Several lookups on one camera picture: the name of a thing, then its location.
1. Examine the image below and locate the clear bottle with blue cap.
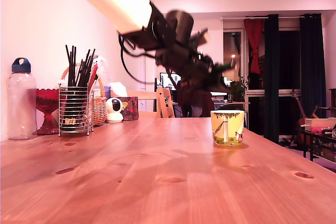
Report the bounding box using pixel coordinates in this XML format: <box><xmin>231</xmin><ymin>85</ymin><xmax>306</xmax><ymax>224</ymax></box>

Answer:
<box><xmin>7</xmin><ymin>57</ymin><xmax>37</xmax><ymax>141</ymax></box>

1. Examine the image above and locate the green potted plant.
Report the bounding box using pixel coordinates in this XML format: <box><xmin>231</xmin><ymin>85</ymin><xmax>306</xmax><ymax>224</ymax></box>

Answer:
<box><xmin>228</xmin><ymin>76</ymin><xmax>249</xmax><ymax>103</ymax></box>

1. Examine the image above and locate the maroon jacket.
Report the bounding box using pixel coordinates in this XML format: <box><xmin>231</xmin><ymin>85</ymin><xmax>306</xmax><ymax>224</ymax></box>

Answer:
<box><xmin>177</xmin><ymin>82</ymin><xmax>215</xmax><ymax>118</ymax></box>

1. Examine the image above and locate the tied red curtain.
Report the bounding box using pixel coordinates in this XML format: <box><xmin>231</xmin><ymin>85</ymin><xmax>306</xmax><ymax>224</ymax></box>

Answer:
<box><xmin>243</xmin><ymin>18</ymin><xmax>266</xmax><ymax>75</ymax></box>

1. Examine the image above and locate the light wooden chair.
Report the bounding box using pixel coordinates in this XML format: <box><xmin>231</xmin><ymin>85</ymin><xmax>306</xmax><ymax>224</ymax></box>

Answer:
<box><xmin>127</xmin><ymin>90</ymin><xmax>158</xmax><ymax>119</ymax></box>

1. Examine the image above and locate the white tissue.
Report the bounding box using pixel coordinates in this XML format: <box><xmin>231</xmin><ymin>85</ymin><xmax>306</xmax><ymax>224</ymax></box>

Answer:
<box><xmin>110</xmin><ymin>82</ymin><xmax>129</xmax><ymax>98</ymax></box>

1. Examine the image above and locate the wooden high chair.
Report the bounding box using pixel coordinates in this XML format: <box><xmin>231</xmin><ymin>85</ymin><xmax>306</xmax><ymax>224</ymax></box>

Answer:
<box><xmin>156</xmin><ymin>87</ymin><xmax>176</xmax><ymax>119</ymax></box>

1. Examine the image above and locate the computer monitor with windows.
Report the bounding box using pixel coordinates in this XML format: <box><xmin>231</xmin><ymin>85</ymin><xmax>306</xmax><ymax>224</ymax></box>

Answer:
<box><xmin>159</xmin><ymin>72</ymin><xmax>182</xmax><ymax>91</ymax></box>

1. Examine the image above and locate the small white round camera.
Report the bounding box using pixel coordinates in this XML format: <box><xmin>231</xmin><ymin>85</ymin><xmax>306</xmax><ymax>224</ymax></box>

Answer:
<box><xmin>106</xmin><ymin>98</ymin><xmax>124</xmax><ymax>124</ymax></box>

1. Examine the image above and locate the grey office chair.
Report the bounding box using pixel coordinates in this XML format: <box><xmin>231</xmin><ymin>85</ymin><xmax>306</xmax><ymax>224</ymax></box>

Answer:
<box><xmin>186</xmin><ymin>104</ymin><xmax>205</xmax><ymax>119</ymax></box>

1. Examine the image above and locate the black chopstick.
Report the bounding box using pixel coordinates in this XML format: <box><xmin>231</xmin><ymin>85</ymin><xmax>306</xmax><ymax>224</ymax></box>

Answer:
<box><xmin>78</xmin><ymin>48</ymin><xmax>96</xmax><ymax>88</ymax></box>
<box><xmin>65</xmin><ymin>45</ymin><xmax>72</xmax><ymax>88</ymax></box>
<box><xmin>71</xmin><ymin>46</ymin><xmax>77</xmax><ymax>88</ymax></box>

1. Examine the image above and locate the red utensil handle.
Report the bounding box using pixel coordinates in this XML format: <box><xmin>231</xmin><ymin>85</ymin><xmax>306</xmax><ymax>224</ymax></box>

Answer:
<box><xmin>87</xmin><ymin>63</ymin><xmax>99</xmax><ymax>92</ymax></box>

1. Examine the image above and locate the wicker basket with handle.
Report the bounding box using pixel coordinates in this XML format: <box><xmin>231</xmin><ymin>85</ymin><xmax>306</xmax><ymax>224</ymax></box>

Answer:
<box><xmin>61</xmin><ymin>63</ymin><xmax>108</xmax><ymax>126</ymax></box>

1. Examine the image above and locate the wide black curtain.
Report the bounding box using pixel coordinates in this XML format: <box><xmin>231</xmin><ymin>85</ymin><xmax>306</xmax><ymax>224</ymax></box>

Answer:
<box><xmin>299</xmin><ymin>13</ymin><xmax>327</xmax><ymax>120</ymax></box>

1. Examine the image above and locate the black side table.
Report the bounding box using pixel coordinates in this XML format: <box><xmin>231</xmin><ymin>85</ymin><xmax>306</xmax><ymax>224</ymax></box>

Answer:
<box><xmin>299</xmin><ymin>128</ymin><xmax>336</xmax><ymax>162</ymax></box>

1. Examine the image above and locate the metal wire utensil rack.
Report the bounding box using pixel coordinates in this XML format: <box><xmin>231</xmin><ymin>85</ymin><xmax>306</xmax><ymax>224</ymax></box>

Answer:
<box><xmin>58</xmin><ymin>82</ymin><xmax>95</xmax><ymax>137</ymax></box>

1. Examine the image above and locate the narrow black curtain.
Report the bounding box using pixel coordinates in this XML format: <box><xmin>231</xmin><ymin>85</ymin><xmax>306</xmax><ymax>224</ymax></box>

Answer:
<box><xmin>263</xmin><ymin>14</ymin><xmax>280</xmax><ymax>145</ymax></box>

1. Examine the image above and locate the pale wooden box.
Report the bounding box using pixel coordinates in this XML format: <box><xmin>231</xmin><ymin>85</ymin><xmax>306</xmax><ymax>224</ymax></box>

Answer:
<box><xmin>303</xmin><ymin>118</ymin><xmax>336</xmax><ymax>132</ymax></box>

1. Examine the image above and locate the acoustic guitar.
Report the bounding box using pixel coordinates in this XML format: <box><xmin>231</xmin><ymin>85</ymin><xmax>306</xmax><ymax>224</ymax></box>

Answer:
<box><xmin>290</xmin><ymin>90</ymin><xmax>308</xmax><ymax>146</ymax></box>

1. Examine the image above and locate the floral tissue box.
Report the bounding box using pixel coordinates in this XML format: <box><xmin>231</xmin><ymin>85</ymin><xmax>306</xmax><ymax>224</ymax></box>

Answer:
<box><xmin>119</xmin><ymin>96</ymin><xmax>139</xmax><ymax>122</ymax></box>

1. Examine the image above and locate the bright white computer monitor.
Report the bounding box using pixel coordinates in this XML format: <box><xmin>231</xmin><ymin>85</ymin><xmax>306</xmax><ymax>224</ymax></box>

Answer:
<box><xmin>209</xmin><ymin>77</ymin><xmax>228</xmax><ymax>97</ymax></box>

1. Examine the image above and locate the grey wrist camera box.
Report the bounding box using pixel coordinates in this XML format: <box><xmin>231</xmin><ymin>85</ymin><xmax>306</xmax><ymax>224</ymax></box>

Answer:
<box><xmin>191</xmin><ymin>28</ymin><xmax>211</xmax><ymax>48</ymax></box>

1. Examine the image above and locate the white plastic bag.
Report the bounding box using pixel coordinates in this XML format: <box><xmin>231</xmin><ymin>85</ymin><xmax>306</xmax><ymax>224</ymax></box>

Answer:
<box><xmin>93</xmin><ymin>56</ymin><xmax>112</xmax><ymax>88</ymax></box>

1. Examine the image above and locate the yellow illustrated cup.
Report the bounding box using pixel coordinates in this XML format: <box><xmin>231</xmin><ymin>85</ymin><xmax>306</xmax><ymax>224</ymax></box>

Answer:
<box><xmin>210</xmin><ymin>110</ymin><xmax>245</xmax><ymax>147</ymax></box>

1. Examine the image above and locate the dark board game box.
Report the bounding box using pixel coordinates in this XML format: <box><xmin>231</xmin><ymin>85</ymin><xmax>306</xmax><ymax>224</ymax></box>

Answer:
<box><xmin>313</xmin><ymin>137</ymin><xmax>336</xmax><ymax>162</ymax></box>

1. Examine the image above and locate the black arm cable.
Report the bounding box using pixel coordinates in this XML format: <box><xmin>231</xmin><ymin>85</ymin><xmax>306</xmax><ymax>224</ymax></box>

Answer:
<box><xmin>119</xmin><ymin>35</ymin><xmax>158</xmax><ymax>86</ymax></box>
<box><xmin>165</xmin><ymin>69</ymin><xmax>177</xmax><ymax>89</ymax></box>

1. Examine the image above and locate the pink object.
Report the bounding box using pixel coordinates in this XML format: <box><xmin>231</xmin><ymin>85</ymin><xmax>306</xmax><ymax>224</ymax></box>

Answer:
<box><xmin>309</xmin><ymin>126</ymin><xmax>331</xmax><ymax>134</ymax></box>

